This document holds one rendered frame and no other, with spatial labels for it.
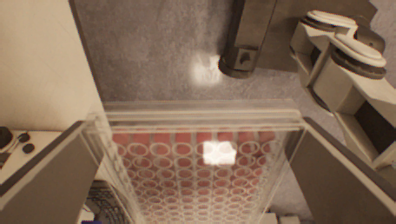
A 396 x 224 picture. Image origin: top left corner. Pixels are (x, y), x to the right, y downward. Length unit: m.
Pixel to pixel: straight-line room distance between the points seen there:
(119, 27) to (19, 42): 0.79
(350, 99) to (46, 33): 0.66
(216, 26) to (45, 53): 0.87
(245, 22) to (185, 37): 0.36
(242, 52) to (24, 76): 0.81
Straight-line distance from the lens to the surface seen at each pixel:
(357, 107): 0.63
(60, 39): 0.44
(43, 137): 0.60
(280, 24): 1.04
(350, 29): 1.00
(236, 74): 1.06
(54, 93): 0.52
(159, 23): 1.16
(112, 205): 0.87
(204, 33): 1.17
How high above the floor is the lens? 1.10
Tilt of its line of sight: 49 degrees down
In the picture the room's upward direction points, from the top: 179 degrees clockwise
